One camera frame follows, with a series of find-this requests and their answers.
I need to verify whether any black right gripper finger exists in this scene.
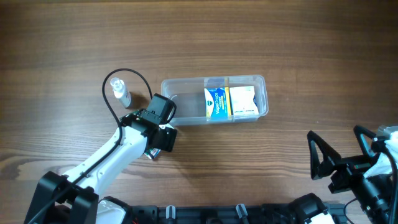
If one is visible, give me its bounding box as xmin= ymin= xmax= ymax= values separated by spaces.
xmin=353 ymin=125 xmax=376 ymax=157
xmin=307 ymin=131 xmax=341 ymax=180

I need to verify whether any blue VapoDrops box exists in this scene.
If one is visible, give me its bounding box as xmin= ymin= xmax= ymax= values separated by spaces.
xmin=204 ymin=87 xmax=232 ymax=121

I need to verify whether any white green Panadol box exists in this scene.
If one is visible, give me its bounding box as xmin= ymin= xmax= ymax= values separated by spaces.
xmin=144 ymin=148 xmax=160 ymax=160

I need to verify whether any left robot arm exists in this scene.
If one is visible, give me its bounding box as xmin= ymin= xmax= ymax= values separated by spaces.
xmin=25 ymin=109 xmax=177 ymax=223

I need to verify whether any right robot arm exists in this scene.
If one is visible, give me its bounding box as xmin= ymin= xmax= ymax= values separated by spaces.
xmin=307 ymin=125 xmax=397 ymax=223

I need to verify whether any clear plastic container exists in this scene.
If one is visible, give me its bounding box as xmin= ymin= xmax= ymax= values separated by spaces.
xmin=162 ymin=75 xmax=269 ymax=126

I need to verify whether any white medicine box in container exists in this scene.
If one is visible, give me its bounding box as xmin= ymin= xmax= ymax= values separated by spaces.
xmin=229 ymin=86 xmax=259 ymax=116

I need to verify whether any green Zam-Buk ointment box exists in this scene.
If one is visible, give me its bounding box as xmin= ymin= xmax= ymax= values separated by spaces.
xmin=130 ymin=110 xmax=141 ymax=115

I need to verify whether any left black cable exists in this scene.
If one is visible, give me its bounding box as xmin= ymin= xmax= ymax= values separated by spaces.
xmin=27 ymin=68 xmax=178 ymax=224

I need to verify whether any black cable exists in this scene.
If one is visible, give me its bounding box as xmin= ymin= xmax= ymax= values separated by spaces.
xmin=27 ymin=68 xmax=178 ymax=224
xmin=343 ymin=146 xmax=398 ymax=224

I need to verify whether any right black cable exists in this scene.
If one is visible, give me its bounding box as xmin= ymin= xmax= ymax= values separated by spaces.
xmin=343 ymin=146 xmax=398 ymax=224

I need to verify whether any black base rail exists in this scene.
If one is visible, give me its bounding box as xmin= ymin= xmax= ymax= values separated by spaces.
xmin=70 ymin=203 xmax=346 ymax=224

